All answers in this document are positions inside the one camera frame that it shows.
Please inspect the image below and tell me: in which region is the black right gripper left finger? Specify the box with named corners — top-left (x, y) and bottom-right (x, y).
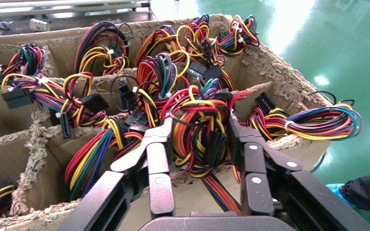
top-left (110, 116), bottom-right (176, 219)

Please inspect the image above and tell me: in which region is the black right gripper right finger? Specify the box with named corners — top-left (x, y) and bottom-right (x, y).
top-left (228, 113), bottom-right (304, 218)

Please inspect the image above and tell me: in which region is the multicolour wire harness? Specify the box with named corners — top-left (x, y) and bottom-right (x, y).
top-left (160, 78), bottom-right (248, 215)

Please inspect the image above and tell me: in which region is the brown cardboard divider box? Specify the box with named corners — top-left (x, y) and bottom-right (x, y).
top-left (0, 13), bottom-right (334, 231)

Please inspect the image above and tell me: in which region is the blue shoe cover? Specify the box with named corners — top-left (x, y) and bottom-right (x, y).
top-left (326, 182), bottom-right (358, 209)

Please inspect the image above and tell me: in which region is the person in black clothes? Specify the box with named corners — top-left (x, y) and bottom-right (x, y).
top-left (338, 169), bottom-right (370, 214)

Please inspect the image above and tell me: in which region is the white paper cup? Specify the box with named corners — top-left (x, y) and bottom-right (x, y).
top-left (29, 18), bottom-right (51, 33)

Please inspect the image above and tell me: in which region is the grey metal frame rail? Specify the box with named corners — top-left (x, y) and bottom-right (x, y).
top-left (0, 0), bottom-right (151, 19)

